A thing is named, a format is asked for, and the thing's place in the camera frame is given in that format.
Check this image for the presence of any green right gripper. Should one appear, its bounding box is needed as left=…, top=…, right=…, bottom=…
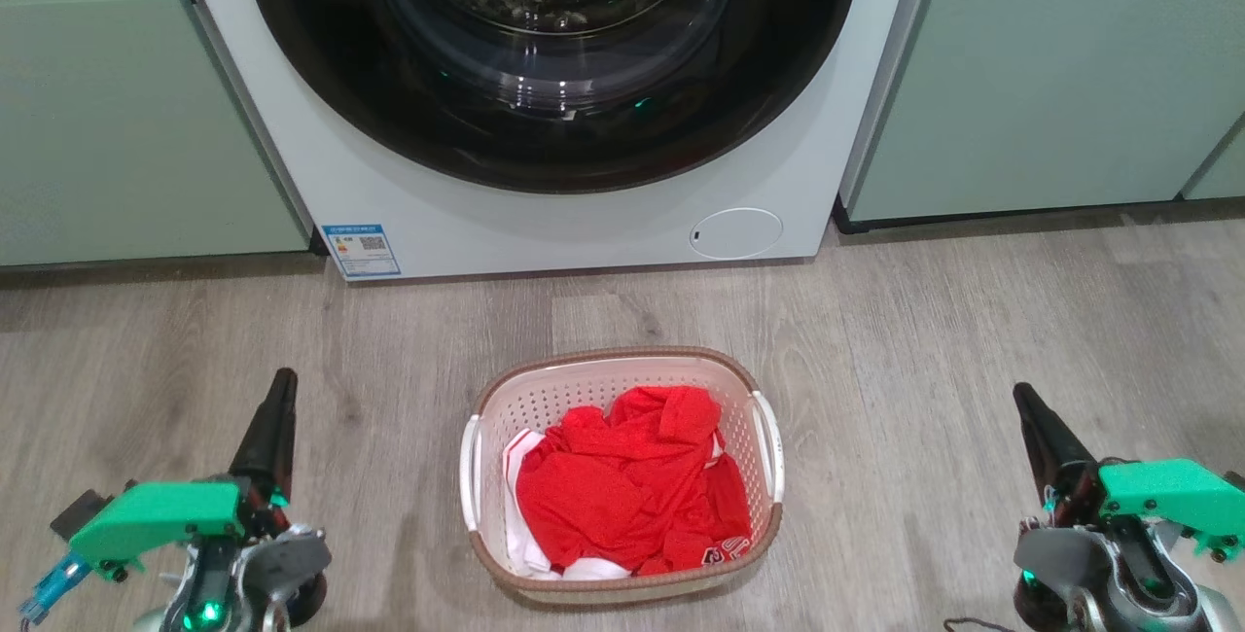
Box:
left=1012, top=382, right=1245, bottom=563

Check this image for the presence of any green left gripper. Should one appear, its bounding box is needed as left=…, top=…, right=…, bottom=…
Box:
left=66, top=368, right=299, bottom=582

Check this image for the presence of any cream perforated laundry basket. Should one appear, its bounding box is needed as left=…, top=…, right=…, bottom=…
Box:
left=458, top=346, right=786, bottom=607

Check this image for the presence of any blue energy label sticker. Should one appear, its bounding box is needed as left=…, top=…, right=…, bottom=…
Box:
left=320, top=222, right=403, bottom=280

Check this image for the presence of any white garment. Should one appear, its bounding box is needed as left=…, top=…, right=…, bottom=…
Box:
left=502, top=427, right=634, bottom=582

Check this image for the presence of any pale green cabinet door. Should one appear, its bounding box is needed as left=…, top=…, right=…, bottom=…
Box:
left=0, top=0, right=314, bottom=269

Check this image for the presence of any red garment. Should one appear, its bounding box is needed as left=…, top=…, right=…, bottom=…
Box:
left=515, top=384, right=754, bottom=578

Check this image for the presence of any round white filter cover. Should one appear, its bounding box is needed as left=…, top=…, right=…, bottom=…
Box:
left=690, top=207, right=785, bottom=262

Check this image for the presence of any white front-load washing machine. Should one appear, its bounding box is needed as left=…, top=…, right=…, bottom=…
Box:
left=173, top=0, right=946, bottom=282

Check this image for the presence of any dark glass washer door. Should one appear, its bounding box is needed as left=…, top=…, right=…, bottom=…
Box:
left=240, top=0, right=863, bottom=194

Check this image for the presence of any blue cable connector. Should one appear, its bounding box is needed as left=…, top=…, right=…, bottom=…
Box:
left=18, top=551, right=95, bottom=626

